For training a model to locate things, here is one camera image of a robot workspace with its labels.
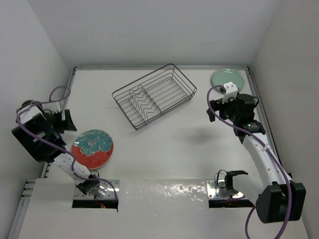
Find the metal base plate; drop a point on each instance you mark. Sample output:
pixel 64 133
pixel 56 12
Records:
pixel 216 191
pixel 105 191

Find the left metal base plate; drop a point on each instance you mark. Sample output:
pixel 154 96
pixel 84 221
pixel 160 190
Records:
pixel 105 191

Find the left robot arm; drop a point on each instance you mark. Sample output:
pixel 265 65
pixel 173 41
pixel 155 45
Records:
pixel 40 131

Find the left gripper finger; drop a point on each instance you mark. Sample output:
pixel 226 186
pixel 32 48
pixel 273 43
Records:
pixel 61 107
pixel 68 123

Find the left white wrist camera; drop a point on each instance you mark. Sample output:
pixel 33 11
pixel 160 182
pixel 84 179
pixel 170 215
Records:
pixel 50 107

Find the red and teal plate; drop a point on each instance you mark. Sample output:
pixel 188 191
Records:
pixel 93 148

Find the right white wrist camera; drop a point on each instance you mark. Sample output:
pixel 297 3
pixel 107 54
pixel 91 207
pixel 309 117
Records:
pixel 230 92

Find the light green plate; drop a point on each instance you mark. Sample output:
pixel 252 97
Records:
pixel 223 76

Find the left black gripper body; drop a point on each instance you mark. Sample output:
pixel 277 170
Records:
pixel 55 119

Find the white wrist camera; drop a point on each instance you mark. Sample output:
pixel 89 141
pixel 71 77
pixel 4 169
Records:
pixel 230 92
pixel 50 107

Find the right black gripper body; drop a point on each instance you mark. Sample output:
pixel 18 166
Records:
pixel 227 111

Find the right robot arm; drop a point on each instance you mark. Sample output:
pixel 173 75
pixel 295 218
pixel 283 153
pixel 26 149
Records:
pixel 278 198

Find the wire dish rack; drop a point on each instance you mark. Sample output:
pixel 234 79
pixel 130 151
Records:
pixel 154 95

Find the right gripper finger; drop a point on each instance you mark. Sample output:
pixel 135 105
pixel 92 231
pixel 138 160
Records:
pixel 216 102
pixel 211 115

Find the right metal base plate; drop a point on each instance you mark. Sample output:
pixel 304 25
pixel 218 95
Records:
pixel 216 191

